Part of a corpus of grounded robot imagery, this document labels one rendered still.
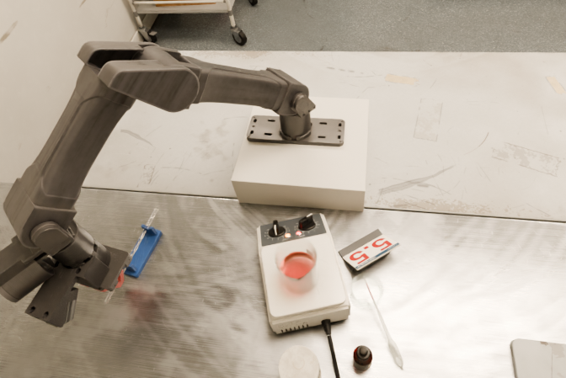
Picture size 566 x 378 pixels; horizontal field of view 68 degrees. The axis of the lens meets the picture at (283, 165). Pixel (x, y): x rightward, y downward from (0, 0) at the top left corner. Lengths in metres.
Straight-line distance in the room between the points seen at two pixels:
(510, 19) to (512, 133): 2.00
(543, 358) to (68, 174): 0.73
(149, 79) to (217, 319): 0.43
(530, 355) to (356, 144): 0.45
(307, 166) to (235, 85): 0.24
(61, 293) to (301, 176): 0.44
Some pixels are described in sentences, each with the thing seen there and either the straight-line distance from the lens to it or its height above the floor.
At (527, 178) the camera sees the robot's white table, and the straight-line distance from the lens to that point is 0.95.
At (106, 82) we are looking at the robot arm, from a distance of 0.53.
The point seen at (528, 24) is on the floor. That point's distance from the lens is 2.97.
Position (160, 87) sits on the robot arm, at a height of 1.28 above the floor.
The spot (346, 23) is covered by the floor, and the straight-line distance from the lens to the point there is 2.84.
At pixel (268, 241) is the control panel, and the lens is 0.75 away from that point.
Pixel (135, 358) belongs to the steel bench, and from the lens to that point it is 0.81.
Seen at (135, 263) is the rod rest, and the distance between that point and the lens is 0.87.
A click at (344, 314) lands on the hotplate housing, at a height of 0.94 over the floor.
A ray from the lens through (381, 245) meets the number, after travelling 0.78.
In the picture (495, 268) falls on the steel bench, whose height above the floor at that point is 0.90.
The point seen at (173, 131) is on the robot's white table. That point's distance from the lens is 1.05.
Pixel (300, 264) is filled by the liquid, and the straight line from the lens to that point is 0.66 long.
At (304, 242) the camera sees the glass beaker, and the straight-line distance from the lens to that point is 0.63.
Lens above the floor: 1.62
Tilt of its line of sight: 53 degrees down
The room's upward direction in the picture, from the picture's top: 11 degrees counter-clockwise
